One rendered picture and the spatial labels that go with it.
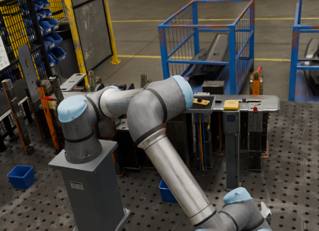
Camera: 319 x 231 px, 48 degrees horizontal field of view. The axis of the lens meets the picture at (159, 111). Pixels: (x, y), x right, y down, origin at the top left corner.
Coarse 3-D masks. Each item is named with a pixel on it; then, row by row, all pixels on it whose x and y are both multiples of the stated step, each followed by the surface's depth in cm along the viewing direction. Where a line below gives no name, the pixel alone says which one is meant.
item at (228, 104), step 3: (225, 102) 156; (228, 102) 156; (231, 102) 155; (234, 102) 155; (237, 102) 155; (225, 105) 154; (228, 105) 153; (231, 105) 153; (234, 105) 153; (237, 105) 152; (225, 108) 153; (228, 108) 152; (231, 108) 152; (234, 108) 152; (237, 108) 151
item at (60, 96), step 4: (56, 76) 194; (52, 80) 191; (56, 80) 192; (52, 84) 193; (56, 84) 192; (52, 88) 195; (56, 88) 194; (60, 88) 196; (56, 92) 196; (60, 92) 196; (56, 96) 198; (60, 96) 197
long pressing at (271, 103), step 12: (216, 96) 198; (228, 96) 196; (240, 96) 194; (252, 96) 193; (264, 96) 191; (276, 96) 190; (216, 108) 185; (240, 108) 182; (264, 108) 179; (276, 108) 178
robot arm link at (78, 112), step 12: (72, 96) 137; (84, 96) 135; (60, 108) 132; (72, 108) 130; (84, 108) 132; (96, 108) 136; (60, 120) 133; (72, 120) 130; (84, 120) 133; (96, 120) 137; (72, 132) 133; (84, 132) 135
